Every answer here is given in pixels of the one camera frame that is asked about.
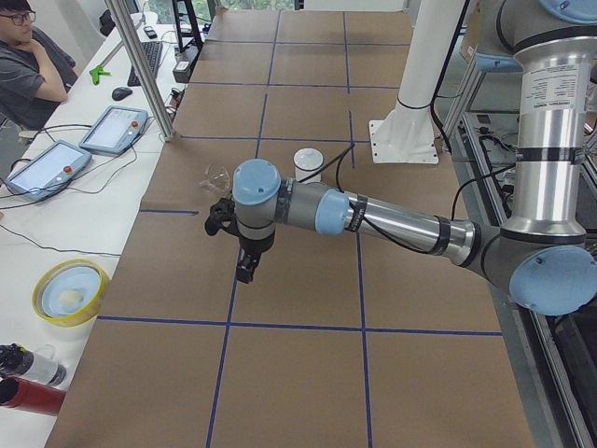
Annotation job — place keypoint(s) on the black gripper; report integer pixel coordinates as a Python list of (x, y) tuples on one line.
[(255, 244)]

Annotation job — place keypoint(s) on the white mug lid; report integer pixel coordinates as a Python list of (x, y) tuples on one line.
[(308, 159)]

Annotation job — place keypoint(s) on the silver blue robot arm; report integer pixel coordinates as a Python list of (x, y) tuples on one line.
[(538, 255)]

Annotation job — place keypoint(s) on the clear glass funnel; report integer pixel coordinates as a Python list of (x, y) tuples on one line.
[(216, 179)]

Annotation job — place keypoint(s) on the white enamel mug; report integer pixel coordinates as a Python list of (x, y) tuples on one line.
[(301, 175)]

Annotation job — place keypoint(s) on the yellow tape roll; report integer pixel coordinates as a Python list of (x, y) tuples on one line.
[(71, 293)]

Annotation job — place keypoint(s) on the far blue teach pendant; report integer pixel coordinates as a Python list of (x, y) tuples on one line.
[(115, 130)]

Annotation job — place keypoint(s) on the blue teach pendant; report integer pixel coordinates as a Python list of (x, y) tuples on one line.
[(115, 130), (50, 172)]

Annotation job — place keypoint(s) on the black computer box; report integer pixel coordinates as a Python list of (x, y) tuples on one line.
[(185, 64)]

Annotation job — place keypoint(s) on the near blue teach pendant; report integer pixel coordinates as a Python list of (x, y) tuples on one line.
[(50, 172)]

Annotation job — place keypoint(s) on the black computer mouse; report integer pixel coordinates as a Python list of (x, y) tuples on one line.
[(120, 93)]

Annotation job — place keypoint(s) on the clear plastic bottle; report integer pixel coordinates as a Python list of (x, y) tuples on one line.
[(18, 361)]

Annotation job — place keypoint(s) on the green plastic tool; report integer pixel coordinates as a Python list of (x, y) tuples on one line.
[(96, 73)]

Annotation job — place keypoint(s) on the red bottle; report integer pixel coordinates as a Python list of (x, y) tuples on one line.
[(24, 395)]

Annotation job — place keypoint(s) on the seated person grey shirt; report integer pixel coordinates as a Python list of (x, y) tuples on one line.
[(36, 74)]

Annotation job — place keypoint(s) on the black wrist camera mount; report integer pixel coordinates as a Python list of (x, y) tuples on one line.
[(221, 218)]

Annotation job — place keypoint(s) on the white camera stand post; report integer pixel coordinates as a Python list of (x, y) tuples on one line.
[(407, 135)]

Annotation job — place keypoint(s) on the aluminium frame post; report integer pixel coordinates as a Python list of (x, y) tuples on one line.
[(132, 44)]

